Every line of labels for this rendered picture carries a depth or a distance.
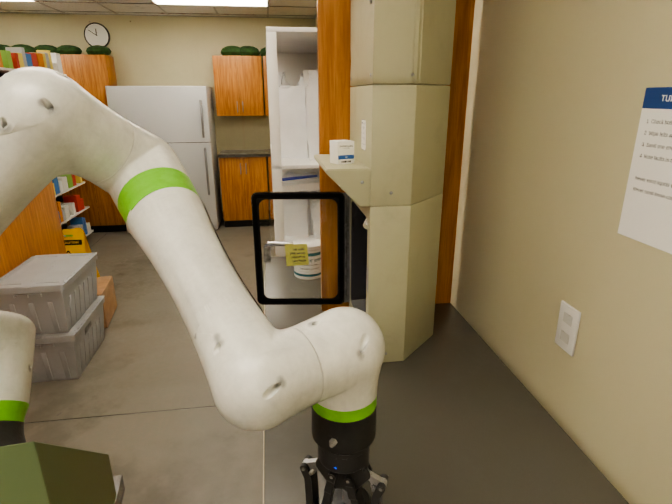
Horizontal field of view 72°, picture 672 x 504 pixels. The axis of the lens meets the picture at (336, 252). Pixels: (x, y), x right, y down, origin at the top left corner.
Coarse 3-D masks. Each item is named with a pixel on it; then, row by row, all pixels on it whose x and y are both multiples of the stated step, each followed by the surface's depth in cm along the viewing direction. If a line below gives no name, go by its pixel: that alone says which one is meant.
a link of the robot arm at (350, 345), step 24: (336, 312) 61; (360, 312) 62; (312, 336) 56; (336, 336) 57; (360, 336) 58; (336, 360) 56; (360, 360) 58; (336, 384) 56; (360, 384) 59; (336, 408) 61; (360, 408) 61
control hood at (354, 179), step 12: (324, 156) 141; (324, 168) 120; (336, 168) 118; (348, 168) 118; (360, 168) 118; (336, 180) 118; (348, 180) 118; (360, 180) 119; (348, 192) 119; (360, 192) 120; (360, 204) 121
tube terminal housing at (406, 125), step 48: (384, 96) 113; (432, 96) 121; (384, 144) 117; (432, 144) 126; (384, 192) 120; (432, 192) 132; (384, 240) 125; (432, 240) 138; (384, 288) 129; (432, 288) 145; (384, 336) 134
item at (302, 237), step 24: (264, 216) 153; (288, 216) 153; (312, 216) 153; (336, 216) 153; (264, 240) 156; (288, 240) 156; (312, 240) 156; (336, 240) 156; (264, 264) 158; (288, 264) 158; (312, 264) 158; (336, 264) 158; (264, 288) 161; (288, 288) 161; (312, 288) 161; (336, 288) 161
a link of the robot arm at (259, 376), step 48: (192, 192) 70; (144, 240) 65; (192, 240) 62; (192, 288) 58; (240, 288) 60; (192, 336) 57; (240, 336) 53; (288, 336) 56; (240, 384) 50; (288, 384) 52
